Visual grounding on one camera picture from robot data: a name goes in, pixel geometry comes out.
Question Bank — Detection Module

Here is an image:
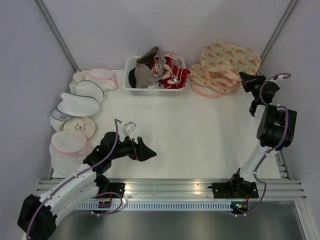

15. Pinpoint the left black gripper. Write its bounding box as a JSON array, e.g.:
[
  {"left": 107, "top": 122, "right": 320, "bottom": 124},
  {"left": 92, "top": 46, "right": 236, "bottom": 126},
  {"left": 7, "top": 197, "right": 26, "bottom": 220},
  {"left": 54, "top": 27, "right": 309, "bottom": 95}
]
[{"left": 109, "top": 134, "right": 156, "bottom": 162}]

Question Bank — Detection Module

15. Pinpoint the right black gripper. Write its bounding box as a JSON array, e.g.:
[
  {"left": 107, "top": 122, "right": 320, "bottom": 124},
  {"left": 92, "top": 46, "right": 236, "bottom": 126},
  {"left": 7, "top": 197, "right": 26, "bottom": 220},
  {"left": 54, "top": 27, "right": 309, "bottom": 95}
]
[{"left": 238, "top": 72, "right": 266, "bottom": 101}]

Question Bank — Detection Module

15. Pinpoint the floral mesh laundry bag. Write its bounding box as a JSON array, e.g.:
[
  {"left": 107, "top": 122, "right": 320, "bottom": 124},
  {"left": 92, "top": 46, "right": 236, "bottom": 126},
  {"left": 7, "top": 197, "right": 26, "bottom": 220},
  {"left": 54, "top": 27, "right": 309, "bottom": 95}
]
[{"left": 200, "top": 40, "right": 261, "bottom": 81}]

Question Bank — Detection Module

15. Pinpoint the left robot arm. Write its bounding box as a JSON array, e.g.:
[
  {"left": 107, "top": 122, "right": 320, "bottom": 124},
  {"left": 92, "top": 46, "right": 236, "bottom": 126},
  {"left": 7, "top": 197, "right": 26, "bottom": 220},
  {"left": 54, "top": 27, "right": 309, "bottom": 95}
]
[{"left": 17, "top": 131, "right": 157, "bottom": 240}]

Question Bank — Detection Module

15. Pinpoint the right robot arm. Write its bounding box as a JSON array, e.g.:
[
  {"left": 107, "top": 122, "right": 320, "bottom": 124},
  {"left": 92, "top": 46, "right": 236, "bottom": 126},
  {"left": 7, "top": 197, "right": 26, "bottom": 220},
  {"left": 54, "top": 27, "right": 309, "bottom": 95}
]
[{"left": 228, "top": 72, "right": 297, "bottom": 198}]

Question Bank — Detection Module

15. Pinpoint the beige bag with bra print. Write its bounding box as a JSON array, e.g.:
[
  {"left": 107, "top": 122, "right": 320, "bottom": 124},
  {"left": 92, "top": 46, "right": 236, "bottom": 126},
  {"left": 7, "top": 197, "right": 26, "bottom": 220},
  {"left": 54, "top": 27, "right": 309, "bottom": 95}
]
[{"left": 61, "top": 117, "right": 98, "bottom": 140}]

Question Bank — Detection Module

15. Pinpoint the red bra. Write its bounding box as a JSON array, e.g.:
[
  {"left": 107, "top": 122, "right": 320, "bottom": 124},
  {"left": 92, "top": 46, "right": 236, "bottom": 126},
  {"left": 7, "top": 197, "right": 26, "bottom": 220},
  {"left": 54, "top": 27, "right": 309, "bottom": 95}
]
[{"left": 158, "top": 55, "right": 191, "bottom": 90}]

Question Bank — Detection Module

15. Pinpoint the black bra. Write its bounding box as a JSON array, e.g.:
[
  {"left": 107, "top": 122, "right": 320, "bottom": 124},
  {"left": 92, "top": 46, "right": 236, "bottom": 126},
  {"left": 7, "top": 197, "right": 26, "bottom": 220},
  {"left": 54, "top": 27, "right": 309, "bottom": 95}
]
[{"left": 128, "top": 68, "right": 137, "bottom": 89}]

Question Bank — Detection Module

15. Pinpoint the pink bra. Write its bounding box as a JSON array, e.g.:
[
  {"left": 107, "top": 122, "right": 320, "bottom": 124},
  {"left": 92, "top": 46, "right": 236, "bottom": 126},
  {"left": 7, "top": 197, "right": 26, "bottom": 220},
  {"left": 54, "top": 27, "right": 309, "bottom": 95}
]
[{"left": 150, "top": 52, "right": 185, "bottom": 89}]

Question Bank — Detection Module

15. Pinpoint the front pink trimmed mesh bag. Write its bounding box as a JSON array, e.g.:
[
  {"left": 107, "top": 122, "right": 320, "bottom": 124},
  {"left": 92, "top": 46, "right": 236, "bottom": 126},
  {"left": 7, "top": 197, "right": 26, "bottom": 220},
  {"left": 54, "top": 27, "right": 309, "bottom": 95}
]
[{"left": 49, "top": 130, "right": 89, "bottom": 176}]

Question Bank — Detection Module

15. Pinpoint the large white mesh bag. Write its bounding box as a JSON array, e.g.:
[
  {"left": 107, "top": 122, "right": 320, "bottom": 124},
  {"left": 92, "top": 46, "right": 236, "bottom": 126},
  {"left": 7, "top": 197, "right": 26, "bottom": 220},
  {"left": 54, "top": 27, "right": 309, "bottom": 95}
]
[{"left": 57, "top": 92, "right": 100, "bottom": 117}]

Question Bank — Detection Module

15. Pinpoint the pink trimmed white mesh bag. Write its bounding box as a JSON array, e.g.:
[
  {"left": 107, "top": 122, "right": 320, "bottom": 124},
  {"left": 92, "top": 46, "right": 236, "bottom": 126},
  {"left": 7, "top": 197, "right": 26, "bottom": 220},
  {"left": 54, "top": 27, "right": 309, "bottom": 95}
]
[{"left": 85, "top": 68, "right": 119, "bottom": 91}]

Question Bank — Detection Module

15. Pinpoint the taupe bra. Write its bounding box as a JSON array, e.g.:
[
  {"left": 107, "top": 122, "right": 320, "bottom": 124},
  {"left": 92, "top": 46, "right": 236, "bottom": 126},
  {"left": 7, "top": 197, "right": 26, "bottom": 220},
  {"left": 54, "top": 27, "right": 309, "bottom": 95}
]
[{"left": 134, "top": 46, "right": 166, "bottom": 89}]

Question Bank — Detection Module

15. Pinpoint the grey trimmed white mesh bag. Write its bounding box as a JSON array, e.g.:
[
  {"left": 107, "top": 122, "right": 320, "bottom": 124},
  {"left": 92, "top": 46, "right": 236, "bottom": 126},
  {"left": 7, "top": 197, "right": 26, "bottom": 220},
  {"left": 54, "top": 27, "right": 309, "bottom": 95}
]
[{"left": 75, "top": 80, "right": 105, "bottom": 104}]

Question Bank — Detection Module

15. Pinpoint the blue trimmed mesh bag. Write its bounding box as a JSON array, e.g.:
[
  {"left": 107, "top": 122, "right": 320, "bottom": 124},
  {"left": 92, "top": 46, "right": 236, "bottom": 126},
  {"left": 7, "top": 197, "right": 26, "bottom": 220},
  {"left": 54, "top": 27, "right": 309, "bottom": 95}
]
[{"left": 49, "top": 107, "right": 73, "bottom": 132}]

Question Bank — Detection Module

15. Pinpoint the cream round laundry bag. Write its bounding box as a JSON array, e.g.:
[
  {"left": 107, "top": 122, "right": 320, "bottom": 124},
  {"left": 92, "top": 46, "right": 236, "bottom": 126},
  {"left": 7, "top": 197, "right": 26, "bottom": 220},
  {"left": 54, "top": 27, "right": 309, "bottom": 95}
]
[{"left": 69, "top": 70, "right": 87, "bottom": 94}]

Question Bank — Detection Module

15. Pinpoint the white plastic basket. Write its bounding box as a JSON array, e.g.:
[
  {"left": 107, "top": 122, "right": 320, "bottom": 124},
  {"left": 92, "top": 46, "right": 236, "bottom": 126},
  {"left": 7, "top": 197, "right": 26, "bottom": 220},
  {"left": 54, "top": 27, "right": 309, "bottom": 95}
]
[{"left": 121, "top": 56, "right": 186, "bottom": 96}]

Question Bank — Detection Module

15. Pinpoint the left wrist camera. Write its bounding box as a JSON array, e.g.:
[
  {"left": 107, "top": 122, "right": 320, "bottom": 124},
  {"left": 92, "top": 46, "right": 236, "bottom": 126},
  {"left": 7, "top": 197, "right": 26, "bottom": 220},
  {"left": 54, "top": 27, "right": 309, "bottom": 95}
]
[{"left": 121, "top": 121, "right": 137, "bottom": 139}]

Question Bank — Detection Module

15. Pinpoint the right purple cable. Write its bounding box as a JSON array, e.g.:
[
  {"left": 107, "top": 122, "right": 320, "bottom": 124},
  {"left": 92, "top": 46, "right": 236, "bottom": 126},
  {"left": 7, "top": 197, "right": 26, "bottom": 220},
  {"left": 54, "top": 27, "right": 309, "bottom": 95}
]
[{"left": 231, "top": 72, "right": 292, "bottom": 218}]

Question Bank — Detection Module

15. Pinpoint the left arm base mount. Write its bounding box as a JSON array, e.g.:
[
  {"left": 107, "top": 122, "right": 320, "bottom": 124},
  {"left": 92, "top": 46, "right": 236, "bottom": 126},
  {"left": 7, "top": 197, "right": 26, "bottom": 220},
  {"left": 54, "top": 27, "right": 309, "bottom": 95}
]
[{"left": 97, "top": 182, "right": 126, "bottom": 199}]

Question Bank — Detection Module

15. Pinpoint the white slotted cable duct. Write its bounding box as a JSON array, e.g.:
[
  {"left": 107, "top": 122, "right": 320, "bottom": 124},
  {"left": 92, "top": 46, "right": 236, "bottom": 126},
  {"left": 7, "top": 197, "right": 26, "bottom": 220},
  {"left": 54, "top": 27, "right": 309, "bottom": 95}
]
[{"left": 76, "top": 200, "right": 233, "bottom": 212}]

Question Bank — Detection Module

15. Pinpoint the right aluminium frame post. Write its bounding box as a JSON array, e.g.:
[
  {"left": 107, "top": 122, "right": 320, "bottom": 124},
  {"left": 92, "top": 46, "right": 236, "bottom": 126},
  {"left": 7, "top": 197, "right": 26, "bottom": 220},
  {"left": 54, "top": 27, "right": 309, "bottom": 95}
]
[{"left": 260, "top": 0, "right": 300, "bottom": 63}]

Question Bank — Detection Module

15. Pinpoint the aluminium frame post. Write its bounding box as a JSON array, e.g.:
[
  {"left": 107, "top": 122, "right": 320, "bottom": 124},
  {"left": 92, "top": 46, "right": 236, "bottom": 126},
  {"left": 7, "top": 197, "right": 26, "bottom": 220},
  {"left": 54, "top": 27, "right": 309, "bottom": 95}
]
[
  {"left": 34, "top": 0, "right": 80, "bottom": 72},
  {"left": 260, "top": 0, "right": 300, "bottom": 63}
]

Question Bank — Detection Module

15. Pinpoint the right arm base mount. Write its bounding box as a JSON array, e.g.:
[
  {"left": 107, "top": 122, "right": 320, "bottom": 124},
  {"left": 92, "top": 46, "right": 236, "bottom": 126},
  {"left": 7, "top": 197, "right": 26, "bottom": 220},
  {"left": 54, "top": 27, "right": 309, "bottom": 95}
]
[{"left": 209, "top": 182, "right": 259, "bottom": 199}]

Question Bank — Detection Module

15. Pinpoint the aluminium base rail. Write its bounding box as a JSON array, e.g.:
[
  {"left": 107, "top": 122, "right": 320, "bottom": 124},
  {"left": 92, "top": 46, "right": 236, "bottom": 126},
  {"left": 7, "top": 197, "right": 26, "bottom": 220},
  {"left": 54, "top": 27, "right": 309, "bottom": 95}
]
[{"left": 36, "top": 152, "right": 306, "bottom": 201}]

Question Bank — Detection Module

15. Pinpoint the left aluminium frame post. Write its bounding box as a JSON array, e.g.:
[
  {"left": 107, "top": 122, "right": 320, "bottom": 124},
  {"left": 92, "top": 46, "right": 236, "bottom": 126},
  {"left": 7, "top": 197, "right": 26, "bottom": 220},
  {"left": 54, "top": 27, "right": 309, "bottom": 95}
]
[{"left": 34, "top": 0, "right": 80, "bottom": 72}]

